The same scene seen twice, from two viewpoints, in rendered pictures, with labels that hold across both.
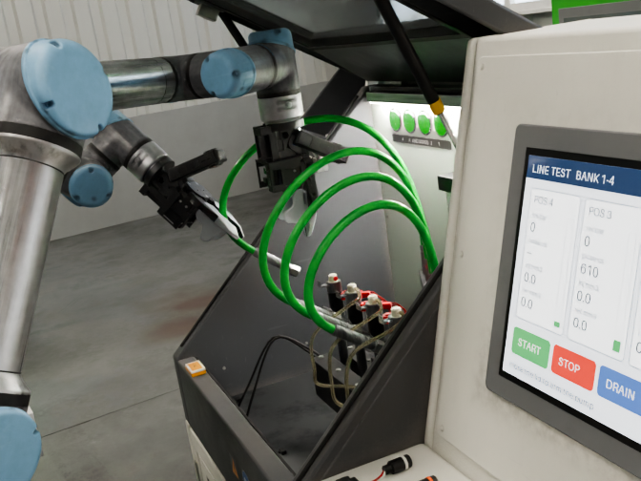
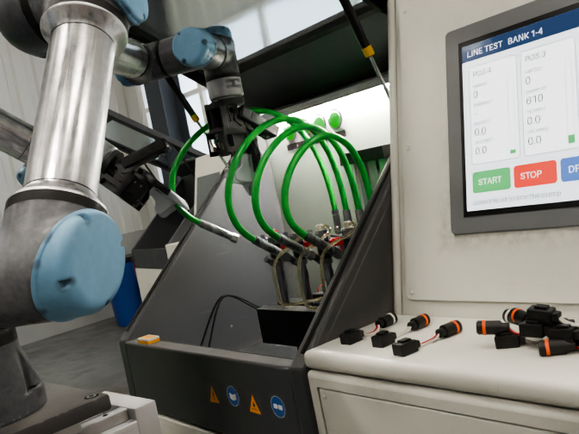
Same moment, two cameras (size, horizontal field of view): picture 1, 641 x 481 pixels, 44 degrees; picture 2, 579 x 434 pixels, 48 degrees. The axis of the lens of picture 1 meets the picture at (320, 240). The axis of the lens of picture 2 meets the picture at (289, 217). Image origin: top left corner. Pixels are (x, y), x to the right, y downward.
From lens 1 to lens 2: 0.51 m
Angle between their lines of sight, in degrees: 21
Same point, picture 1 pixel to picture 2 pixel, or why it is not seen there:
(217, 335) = (158, 319)
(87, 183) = not seen: hidden behind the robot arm
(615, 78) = not seen: outside the picture
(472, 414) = (442, 263)
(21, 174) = (90, 35)
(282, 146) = (229, 119)
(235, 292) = (171, 279)
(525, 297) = (478, 146)
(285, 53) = (230, 44)
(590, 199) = (525, 52)
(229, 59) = (198, 31)
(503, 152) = (435, 58)
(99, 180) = not seen: hidden behind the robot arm
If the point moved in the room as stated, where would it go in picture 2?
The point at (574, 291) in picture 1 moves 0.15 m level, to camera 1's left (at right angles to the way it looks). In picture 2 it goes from (524, 120) to (438, 136)
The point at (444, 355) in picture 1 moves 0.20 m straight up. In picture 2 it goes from (404, 232) to (383, 121)
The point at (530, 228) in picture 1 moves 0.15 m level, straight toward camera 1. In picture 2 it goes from (473, 96) to (508, 81)
